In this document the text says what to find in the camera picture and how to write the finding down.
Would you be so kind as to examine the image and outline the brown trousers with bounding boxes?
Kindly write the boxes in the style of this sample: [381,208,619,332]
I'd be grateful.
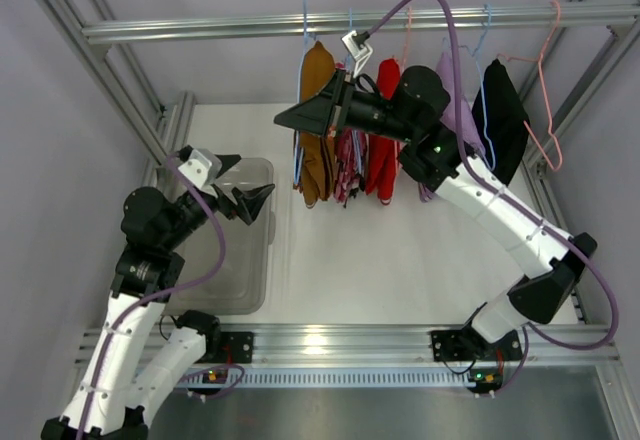
[299,41,336,209]

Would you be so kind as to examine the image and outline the blue hanger with brown trousers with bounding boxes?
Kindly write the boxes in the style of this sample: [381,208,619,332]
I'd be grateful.
[290,0,317,192]

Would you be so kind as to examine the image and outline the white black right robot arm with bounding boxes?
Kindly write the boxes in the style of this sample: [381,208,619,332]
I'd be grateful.
[274,66,597,359]

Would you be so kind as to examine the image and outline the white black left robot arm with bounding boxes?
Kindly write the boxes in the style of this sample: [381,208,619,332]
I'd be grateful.
[40,146,275,439]

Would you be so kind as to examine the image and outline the pink patterned trousers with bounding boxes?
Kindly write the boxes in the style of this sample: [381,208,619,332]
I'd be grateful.
[332,62,370,209]

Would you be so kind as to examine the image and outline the red trousers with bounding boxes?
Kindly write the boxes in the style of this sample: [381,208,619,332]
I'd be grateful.
[365,58,401,206]

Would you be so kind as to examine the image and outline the pink hanger with red trousers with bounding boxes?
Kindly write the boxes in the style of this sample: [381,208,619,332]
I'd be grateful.
[399,6,413,73]

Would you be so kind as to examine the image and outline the lilac trousers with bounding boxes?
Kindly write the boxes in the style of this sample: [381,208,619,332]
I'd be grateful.
[417,51,486,203]

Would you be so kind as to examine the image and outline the blue hanger with lilac trousers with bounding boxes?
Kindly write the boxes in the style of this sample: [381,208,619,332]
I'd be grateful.
[436,4,497,171]

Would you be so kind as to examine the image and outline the black trousers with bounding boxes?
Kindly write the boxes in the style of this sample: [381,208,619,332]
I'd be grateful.
[472,59,530,185]

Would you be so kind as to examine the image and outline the clear plastic bin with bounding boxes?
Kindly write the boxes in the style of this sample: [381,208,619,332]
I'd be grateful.
[159,157,277,317]

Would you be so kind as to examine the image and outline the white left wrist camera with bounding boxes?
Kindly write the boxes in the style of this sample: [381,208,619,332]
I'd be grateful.
[178,146,223,196]

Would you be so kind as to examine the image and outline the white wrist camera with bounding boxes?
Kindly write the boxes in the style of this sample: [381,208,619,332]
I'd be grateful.
[342,30,373,78]
[178,146,223,196]

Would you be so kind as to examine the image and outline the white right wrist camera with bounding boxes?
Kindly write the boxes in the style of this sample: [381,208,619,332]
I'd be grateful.
[342,30,373,78]

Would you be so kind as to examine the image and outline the left aluminium frame post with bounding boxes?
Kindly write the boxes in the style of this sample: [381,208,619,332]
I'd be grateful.
[36,0,195,165]

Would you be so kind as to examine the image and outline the aluminium frame post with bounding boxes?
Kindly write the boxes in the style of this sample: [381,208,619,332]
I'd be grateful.
[521,0,639,178]
[36,0,195,165]

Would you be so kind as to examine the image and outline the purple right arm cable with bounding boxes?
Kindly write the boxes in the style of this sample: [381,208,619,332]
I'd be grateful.
[364,0,621,399]

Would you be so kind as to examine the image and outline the grey slotted cable duct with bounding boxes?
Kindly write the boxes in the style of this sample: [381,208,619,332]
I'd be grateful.
[176,366,475,389]

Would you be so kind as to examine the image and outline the right aluminium frame post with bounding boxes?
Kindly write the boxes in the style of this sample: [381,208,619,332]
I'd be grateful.
[521,0,639,178]

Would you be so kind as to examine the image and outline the aluminium hanging rail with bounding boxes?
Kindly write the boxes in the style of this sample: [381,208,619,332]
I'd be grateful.
[81,2,639,45]

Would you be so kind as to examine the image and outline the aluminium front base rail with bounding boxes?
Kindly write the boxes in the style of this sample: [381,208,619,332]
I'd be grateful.
[222,324,620,368]

